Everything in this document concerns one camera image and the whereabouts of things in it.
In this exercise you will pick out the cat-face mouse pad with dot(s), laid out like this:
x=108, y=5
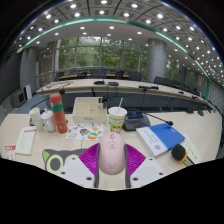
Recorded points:
x=53, y=161

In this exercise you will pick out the red bottle with green band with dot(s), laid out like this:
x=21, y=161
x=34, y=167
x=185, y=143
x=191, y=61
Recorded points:
x=59, y=115

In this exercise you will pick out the red and white booklet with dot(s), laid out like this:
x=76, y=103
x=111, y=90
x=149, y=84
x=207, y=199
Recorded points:
x=10, y=151

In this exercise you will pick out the black conference microphone unit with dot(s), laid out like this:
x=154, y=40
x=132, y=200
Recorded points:
x=135, y=122
x=62, y=91

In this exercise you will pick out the long curved conference desk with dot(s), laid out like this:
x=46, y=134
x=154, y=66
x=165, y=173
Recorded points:
x=130, y=87

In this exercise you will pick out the cream cardboard organizer box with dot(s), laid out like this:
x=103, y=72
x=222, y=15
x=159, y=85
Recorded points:
x=88, y=113

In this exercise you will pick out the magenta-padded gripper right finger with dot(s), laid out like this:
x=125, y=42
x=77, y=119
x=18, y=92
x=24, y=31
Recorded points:
x=146, y=170

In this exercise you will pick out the white paper cup with straw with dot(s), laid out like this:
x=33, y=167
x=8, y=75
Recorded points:
x=117, y=120

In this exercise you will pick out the black handheld microphone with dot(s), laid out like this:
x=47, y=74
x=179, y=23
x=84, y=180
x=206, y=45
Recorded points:
x=179, y=152

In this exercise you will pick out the stack of white paper cups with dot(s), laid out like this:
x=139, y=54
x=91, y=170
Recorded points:
x=36, y=120

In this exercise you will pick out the colourful sticker sheet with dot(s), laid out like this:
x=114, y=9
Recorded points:
x=83, y=131

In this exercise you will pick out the blue and white book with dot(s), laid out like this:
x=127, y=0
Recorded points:
x=163, y=136

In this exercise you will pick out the dark office chairs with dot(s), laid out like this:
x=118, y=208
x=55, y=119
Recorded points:
x=133, y=76

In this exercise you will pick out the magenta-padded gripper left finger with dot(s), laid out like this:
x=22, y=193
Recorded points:
x=75, y=170

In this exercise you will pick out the pink computer mouse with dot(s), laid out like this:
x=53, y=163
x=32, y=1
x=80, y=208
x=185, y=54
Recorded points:
x=112, y=155

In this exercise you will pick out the ceiling lights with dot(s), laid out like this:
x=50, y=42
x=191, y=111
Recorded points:
x=111, y=27

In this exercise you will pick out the grey box monitor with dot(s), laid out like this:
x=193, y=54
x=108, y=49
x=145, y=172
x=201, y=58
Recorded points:
x=18, y=99

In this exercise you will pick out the white lidded mug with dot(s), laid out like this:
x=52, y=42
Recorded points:
x=48, y=122

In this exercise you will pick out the white sheet with red heading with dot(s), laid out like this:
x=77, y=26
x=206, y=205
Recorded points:
x=26, y=140

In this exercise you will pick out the white floor appliance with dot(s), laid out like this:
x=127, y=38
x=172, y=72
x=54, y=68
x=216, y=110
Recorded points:
x=27, y=92

